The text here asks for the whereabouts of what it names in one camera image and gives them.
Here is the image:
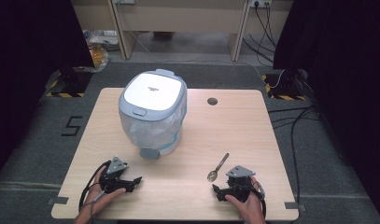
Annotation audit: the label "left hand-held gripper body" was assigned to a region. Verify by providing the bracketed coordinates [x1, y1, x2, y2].
[98, 156, 132, 195]

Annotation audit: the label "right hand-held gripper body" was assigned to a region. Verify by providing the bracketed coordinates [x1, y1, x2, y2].
[224, 165, 257, 203]

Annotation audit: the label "metal spoon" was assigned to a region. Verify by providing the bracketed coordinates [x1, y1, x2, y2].
[206, 152, 231, 183]

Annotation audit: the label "blue white pedal trash can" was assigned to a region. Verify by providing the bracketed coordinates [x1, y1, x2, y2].
[118, 68, 189, 161]

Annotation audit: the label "person's left hand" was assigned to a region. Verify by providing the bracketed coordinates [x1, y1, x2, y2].
[80, 169, 127, 219]

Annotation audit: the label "person's right hand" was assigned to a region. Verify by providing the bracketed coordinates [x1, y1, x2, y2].
[224, 175, 267, 224]

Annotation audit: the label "grey tape piece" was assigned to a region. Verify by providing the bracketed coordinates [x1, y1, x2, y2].
[47, 196, 70, 206]
[284, 201, 306, 212]

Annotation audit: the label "black stand base striped tape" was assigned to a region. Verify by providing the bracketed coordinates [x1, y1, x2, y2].
[45, 66, 94, 98]
[261, 68, 307, 102]

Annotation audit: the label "clear plastic bag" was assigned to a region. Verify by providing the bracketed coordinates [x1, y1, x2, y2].
[88, 42, 111, 73]

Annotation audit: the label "black curtain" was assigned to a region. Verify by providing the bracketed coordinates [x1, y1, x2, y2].
[273, 0, 380, 217]
[0, 0, 96, 185]

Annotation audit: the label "white packaging clutter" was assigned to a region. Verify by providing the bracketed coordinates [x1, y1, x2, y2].
[82, 29, 120, 47]

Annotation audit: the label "white power strip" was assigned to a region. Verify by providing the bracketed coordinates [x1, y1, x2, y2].
[248, 0, 273, 8]

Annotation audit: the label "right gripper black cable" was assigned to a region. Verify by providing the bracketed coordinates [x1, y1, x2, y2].
[252, 182, 268, 218]

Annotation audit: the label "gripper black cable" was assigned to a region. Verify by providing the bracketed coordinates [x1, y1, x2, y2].
[77, 160, 113, 224]
[252, 182, 268, 218]

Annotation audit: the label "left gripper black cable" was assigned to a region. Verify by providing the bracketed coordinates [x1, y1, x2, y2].
[77, 160, 113, 224]

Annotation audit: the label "black floor cables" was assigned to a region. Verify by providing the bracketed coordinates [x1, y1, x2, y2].
[267, 105, 323, 207]

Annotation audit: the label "black power cables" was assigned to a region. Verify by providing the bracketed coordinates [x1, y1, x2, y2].
[242, 2, 278, 63]

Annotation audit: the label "beige wooden desk frame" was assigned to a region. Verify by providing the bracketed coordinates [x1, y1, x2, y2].
[70, 0, 294, 63]

